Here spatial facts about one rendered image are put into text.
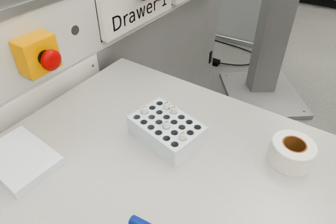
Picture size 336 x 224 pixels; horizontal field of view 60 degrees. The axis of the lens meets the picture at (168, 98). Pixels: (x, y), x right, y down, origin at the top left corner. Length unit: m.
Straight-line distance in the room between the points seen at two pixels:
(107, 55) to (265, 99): 1.31
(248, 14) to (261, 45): 0.76
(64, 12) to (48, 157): 0.30
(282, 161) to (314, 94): 1.67
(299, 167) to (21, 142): 0.46
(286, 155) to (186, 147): 0.16
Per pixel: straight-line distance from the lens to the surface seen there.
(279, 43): 1.81
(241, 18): 2.53
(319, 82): 2.29
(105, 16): 0.72
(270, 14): 1.71
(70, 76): 0.71
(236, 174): 0.50
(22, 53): 0.57
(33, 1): 0.61
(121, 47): 0.82
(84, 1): 0.69
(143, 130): 0.51
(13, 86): 0.63
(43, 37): 0.59
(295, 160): 0.49
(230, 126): 0.58
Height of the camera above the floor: 1.14
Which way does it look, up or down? 37 degrees down
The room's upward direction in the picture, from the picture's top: straight up
